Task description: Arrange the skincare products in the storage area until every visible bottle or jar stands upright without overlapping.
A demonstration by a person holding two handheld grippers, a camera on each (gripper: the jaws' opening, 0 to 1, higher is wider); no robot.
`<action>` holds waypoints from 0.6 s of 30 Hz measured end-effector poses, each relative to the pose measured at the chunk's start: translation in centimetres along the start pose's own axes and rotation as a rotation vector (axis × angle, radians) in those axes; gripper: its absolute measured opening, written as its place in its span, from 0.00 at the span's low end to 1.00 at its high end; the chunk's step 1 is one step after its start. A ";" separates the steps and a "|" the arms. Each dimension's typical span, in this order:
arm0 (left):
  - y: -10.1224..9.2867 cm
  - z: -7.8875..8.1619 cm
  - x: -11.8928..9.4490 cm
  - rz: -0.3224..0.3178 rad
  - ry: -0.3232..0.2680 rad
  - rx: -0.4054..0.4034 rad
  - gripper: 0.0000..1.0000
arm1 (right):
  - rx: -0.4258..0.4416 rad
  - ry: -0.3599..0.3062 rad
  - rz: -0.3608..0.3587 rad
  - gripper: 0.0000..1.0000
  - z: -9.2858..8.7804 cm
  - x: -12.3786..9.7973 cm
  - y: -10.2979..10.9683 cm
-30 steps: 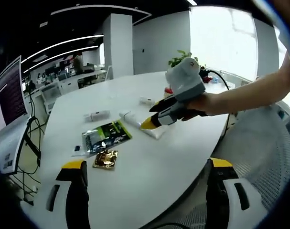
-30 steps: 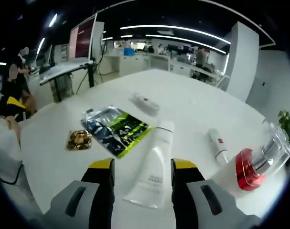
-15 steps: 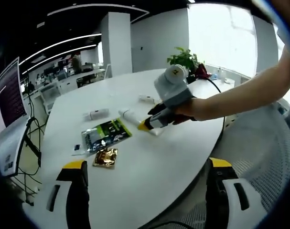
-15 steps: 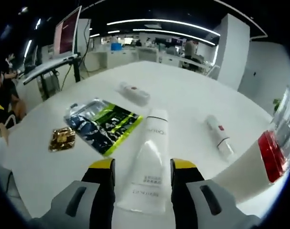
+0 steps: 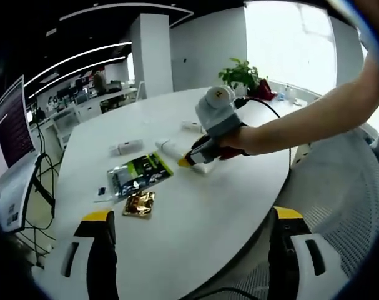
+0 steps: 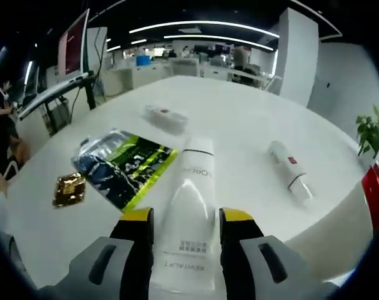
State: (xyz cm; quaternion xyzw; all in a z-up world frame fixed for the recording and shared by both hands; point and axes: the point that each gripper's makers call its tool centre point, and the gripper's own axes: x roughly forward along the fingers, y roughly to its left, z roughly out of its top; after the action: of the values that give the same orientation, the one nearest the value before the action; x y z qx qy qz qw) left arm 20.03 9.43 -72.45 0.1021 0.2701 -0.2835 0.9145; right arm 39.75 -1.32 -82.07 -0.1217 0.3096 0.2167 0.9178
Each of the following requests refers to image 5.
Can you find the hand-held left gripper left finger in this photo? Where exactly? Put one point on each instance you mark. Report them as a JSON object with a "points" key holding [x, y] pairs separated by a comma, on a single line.
{"points": [[98, 250]]}

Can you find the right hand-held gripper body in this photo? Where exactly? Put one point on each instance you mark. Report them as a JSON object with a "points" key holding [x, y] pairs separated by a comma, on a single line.
{"points": [[218, 115]]}

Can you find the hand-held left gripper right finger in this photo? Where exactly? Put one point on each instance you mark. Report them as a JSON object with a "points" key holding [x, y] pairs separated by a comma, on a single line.
{"points": [[281, 256]]}

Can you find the small white skincare spray bottle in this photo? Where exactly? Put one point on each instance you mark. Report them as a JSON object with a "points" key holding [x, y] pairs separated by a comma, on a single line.
{"points": [[190, 125], [126, 147]]}

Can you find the white skincare tube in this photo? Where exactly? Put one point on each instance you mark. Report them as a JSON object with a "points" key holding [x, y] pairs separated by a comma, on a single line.
{"points": [[172, 150]]}

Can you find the green black skincare sachet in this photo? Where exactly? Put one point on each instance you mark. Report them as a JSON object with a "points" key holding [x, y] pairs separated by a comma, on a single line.
{"points": [[151, 167]]}

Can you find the small white skincare sachet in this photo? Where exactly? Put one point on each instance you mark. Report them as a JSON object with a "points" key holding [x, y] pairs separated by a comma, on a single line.
{"points": [[101, 193]]}

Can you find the gold foil skincare sachet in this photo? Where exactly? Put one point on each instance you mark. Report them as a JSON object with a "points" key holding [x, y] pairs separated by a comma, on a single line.
{"points": [[139, 204]]}

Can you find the small clear bottle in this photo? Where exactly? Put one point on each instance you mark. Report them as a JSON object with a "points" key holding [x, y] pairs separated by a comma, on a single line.
{"points": [[289, 90]]}

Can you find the person's right hand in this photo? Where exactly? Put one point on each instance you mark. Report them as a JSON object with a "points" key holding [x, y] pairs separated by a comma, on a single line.
{"points": [[240, 140]]}

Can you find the green potted plant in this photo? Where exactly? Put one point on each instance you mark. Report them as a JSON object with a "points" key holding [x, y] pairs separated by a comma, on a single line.
{"points": [[239, 73]]}

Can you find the dark red bag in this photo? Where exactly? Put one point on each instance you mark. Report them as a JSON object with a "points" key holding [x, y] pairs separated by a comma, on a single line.
{"points": [[264, 89]]}

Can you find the small blue pack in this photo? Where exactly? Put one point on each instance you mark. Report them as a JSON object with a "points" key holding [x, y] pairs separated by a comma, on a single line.
{"points": [[281, 96]]}

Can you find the row of white office desks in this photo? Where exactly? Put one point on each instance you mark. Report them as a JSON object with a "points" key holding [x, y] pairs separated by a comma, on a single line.
{"points": [[92, 106]]}

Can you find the background white mesh chair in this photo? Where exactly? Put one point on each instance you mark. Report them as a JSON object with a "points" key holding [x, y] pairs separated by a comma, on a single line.
{"points": [[65, 125]]}

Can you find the long ceiling light strip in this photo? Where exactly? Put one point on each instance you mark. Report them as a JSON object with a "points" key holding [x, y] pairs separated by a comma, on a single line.
{"points": [[83, 67], [83, 53]]}

